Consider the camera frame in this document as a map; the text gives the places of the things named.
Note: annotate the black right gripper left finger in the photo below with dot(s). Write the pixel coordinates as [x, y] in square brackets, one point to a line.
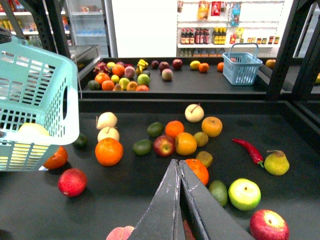
[162, 219]

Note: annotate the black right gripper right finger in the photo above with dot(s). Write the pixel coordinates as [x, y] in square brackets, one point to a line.
[208, 218]

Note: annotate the light teal shopping basket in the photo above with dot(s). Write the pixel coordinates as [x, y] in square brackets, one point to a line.
[36, 86]

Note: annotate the green avocado right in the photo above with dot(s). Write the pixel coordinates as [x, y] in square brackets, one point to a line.
[219, 191]

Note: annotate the bright green apple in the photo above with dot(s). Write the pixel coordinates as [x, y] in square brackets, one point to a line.
[244, 194]

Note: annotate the pink peach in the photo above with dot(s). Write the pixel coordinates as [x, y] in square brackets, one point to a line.
[120, 233]

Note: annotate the bumpy orange mandarin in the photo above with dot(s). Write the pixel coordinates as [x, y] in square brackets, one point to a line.
[199, 169]

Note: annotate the red apple front right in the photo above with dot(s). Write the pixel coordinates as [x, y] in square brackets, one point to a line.
[266, 224]

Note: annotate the brown kiwi lower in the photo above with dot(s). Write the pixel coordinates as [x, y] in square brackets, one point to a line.
[205, 158]

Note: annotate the brown kiwi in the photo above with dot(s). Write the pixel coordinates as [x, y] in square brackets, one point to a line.
[205, 158]
[201, 139]

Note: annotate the red yellow apple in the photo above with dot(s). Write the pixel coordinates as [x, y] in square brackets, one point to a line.
[164, 146]

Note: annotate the red chili pepper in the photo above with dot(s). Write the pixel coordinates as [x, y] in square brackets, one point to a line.
[255, 155]

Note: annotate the green lime lower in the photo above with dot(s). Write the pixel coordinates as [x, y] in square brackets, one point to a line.
[142, 147]

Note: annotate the green lime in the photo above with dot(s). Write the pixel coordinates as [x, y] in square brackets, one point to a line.
[142, 147]
[155, 129]

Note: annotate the yellow orange persimmon fruit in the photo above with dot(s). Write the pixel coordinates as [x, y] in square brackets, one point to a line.
[185, 144]

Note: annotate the brown kiwi upper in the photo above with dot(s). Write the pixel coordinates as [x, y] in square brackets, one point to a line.
[201, 139]

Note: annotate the yellow green pear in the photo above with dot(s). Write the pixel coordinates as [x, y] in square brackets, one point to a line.
[276, 163]

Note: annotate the large orange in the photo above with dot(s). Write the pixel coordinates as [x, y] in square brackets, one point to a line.
[109, 152]

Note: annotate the green lime upper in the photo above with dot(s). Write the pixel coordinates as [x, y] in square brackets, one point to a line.
[155, 129]

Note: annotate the small orange tangerine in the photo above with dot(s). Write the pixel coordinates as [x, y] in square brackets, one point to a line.
[173, 128]

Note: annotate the yellow orange round pear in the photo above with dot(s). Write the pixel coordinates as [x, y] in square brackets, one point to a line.
[212, 126]

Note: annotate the red pomegranate fruit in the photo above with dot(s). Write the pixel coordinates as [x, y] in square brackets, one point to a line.
[72, 182]

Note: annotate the white round pear middle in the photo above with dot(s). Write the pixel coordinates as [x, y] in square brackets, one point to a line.
[108, 132]

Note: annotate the white round pear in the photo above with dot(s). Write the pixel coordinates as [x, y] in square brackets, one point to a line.
[108, 132]
[194, 113]

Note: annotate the white round pear far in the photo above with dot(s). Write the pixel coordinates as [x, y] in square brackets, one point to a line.
[194, 113]

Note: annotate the dark green avocado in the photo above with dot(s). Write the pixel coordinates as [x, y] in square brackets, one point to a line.
[81, 142]

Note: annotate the white pear lying sideways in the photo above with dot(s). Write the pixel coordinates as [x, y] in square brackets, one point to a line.
[106, 119]

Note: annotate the orange persimmon with green calyx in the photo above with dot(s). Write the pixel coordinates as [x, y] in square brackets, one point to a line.
[57, 160]

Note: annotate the small white blue label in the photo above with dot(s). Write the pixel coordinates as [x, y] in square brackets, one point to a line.
[42, 168]

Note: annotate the small blue basket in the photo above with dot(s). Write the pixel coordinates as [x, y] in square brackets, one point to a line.
[241, 68]

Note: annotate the black shelf post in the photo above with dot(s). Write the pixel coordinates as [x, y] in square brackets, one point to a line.
[295, 23]

